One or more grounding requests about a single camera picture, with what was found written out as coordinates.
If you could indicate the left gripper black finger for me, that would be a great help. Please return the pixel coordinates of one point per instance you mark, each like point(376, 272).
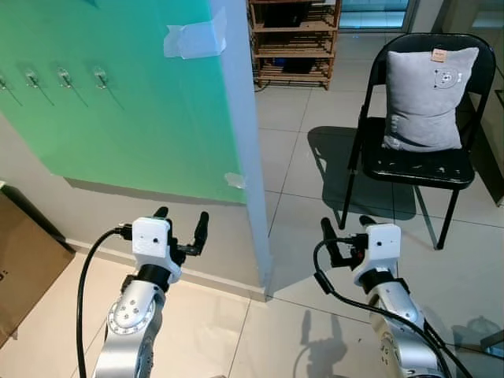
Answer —
point(201, 228)
point(161, 213)

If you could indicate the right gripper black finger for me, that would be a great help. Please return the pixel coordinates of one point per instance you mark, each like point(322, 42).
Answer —
point(368, 221)
point(330, 236)

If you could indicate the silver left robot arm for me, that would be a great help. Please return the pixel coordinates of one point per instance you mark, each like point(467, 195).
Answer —
point(130, 323)

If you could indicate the clear adhesive metal hook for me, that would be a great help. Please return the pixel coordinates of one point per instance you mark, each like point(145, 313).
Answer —
point(3, 80)
point(31, 77)
point(100, 76)
point(64, 76)

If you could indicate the small white tape piece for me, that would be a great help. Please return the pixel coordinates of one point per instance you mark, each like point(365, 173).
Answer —
point(235, 180)

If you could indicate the black folding chair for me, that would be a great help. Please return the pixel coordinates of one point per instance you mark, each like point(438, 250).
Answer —
point(417, 167)

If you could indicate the green backdrop sheet with hooks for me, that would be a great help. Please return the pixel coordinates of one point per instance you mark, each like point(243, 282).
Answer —
point(118, 94)

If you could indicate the grey cushion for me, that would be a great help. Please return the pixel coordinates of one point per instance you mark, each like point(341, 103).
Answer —
point(425, 102)

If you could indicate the dark brown cabinet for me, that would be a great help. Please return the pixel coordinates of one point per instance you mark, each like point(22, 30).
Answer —
point(492, 150)

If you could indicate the brown cardboard box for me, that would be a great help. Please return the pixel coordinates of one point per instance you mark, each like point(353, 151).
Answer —
point(24, 260)

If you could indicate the dark metal bar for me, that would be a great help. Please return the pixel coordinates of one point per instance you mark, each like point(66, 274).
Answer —
point(493, 345)

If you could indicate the crumpled clear tape piece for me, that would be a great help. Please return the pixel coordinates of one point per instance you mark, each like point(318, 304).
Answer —
point(193, 39)

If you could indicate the wooden slatted shelf rack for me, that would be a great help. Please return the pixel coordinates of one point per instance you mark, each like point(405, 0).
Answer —
point(295, 49)

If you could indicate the glass sliding door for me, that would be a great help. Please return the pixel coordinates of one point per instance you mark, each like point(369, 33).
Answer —
point(374, 12)

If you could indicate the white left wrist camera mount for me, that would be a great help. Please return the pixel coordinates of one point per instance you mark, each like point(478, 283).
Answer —
point(151, 236)

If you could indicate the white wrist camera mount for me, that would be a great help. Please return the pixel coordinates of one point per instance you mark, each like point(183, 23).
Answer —
point(151, 236)
point(382, 244)

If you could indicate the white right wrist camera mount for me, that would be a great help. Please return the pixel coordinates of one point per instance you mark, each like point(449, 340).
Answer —
point(382, 244)

